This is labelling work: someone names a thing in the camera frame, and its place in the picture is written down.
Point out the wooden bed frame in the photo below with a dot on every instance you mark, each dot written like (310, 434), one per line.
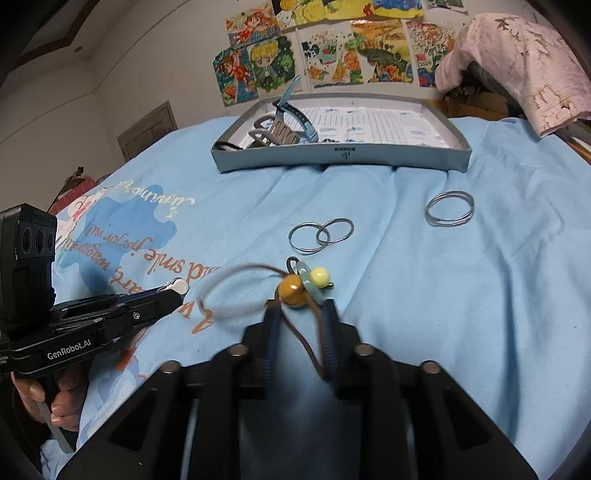
(480, 104)

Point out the blue hair claw clip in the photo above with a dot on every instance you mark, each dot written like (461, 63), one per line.
(295, 115)

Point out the large metal rings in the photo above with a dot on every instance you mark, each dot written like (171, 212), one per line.
(450, 208)

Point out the group of colourful wall drawings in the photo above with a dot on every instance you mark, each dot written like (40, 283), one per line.
(332, 50)

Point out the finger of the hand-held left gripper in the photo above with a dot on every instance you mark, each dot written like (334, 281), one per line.
(138, 297)
(138, 318)

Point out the small linked metal rings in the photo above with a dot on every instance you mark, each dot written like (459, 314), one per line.
(318, 235)

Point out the red plaid cloth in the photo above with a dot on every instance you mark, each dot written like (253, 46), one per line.
(76, 191)

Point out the small brown door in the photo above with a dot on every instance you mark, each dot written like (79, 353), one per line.
(147, 131)

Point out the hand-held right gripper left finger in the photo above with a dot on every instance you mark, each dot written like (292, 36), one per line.
(272, 339)

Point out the person's left hand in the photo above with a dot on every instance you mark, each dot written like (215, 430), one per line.
(67, 397)

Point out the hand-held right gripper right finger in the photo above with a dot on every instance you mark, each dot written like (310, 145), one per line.
(330, 341)

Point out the grey cardboard box tray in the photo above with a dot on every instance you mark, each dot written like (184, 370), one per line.
(341, 152)

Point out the beige hair claw clip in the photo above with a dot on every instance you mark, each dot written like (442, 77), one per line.
(277, 131)

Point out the pink floral blanket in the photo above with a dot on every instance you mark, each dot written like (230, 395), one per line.
(521, 64)

